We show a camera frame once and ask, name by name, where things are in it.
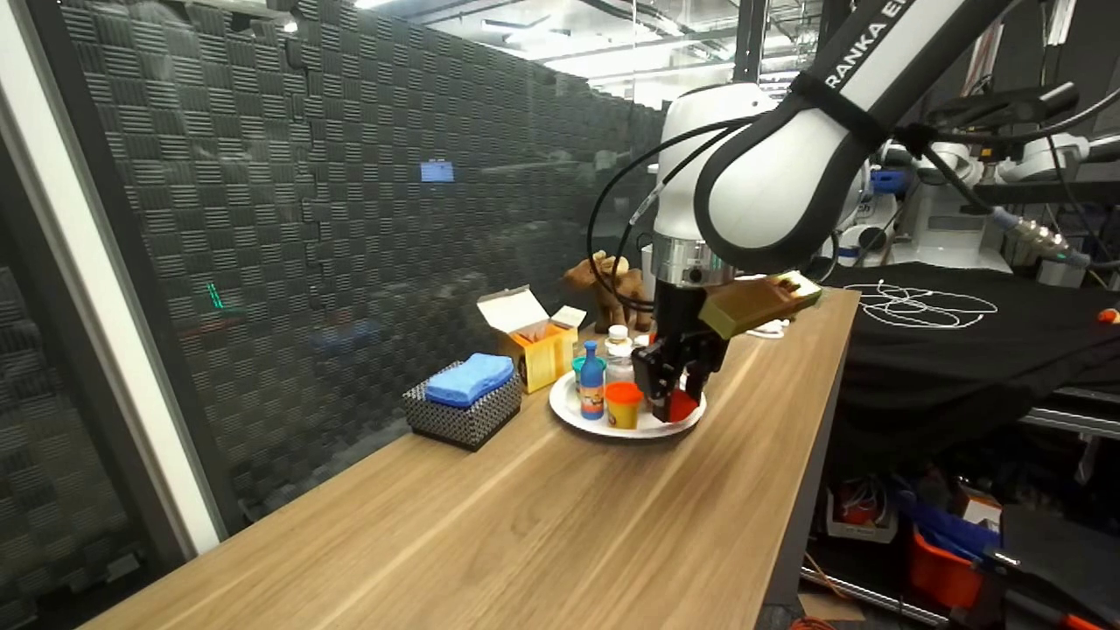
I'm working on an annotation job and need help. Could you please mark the red storage bin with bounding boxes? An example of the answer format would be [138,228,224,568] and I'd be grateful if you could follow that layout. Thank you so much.
[905,529,985,615]

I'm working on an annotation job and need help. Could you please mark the long black hanging cable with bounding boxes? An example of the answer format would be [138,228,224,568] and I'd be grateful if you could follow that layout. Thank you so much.
[897,85,1120,278]

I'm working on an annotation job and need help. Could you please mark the grey woven basket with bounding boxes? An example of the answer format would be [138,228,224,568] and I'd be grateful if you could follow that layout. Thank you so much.
[397,367,523,456]

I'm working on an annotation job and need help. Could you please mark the yellow tub orange lid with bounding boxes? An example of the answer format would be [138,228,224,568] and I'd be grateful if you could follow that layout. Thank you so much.
[602,382,648,433]

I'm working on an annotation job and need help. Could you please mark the yellow open carton box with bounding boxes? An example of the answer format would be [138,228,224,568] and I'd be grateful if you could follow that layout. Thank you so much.
[471,284,590,395]

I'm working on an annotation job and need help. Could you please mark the thin white cable loops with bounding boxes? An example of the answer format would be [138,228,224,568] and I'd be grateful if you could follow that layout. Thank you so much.
[842,278,1002,337]

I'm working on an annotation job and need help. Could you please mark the white pill bottle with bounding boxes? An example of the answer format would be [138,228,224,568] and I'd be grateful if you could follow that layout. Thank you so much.
[602,321,635,390]

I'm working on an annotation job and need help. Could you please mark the black cloth covered table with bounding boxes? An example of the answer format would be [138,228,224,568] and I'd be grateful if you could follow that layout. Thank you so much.
[815,257,1120,412]

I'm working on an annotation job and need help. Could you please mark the blue sponge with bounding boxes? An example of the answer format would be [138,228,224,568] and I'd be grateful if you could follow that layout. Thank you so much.
[423,349,516,410]

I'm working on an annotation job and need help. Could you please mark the blue bottle colourful label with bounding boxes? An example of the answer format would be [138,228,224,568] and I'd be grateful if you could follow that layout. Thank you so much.
[575,339,612,425]

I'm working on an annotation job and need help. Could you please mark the white coiled cable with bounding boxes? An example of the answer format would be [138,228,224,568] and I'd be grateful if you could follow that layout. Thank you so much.
[746,315,796,344]

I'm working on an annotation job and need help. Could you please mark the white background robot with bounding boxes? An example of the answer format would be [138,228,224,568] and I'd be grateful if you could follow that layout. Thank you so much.
[834,134,1120,257]

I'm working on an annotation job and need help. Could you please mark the white paper plate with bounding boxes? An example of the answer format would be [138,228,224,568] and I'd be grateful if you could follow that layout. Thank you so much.
[547,364,711,446]

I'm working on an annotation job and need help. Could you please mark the brown plush moose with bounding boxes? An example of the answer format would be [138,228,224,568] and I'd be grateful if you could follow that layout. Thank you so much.
[560,248,659,339]

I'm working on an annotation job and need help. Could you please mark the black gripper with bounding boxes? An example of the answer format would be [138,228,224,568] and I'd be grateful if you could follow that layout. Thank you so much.
[634,278,735,425]

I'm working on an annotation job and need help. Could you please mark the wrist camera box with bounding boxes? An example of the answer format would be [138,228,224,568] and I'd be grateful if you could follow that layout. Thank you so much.
[697,270,827,344]

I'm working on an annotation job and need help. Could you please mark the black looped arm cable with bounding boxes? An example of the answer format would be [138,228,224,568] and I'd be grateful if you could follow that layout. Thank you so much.
[582,108,764,320]

